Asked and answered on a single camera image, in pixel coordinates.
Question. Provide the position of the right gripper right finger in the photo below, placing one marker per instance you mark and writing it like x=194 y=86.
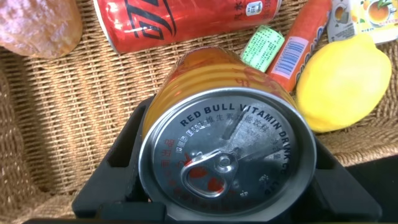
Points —
x=339 y=199

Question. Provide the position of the red cola can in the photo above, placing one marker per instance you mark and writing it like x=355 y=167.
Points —
x=186 y=21

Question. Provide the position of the wicker basket with food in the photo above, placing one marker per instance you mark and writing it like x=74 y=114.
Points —
x=77 y=109

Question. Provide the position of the gold Red Bull can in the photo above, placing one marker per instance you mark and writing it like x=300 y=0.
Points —
x=227 y=149

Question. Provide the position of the white tea carton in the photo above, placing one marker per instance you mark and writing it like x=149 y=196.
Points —
x=367 y=18

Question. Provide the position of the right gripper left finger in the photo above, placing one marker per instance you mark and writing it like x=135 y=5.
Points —
x=115 y=186

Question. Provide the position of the yellow lemon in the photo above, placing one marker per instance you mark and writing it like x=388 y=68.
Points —
x=342 y=84

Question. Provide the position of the orange sausage stick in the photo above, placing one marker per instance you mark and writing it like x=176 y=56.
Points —
x=298 y=46

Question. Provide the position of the lumpy pink bread bun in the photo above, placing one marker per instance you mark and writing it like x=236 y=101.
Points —
x=37 y=28

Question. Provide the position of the green candy packet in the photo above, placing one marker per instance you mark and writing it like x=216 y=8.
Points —
x=262 y=48

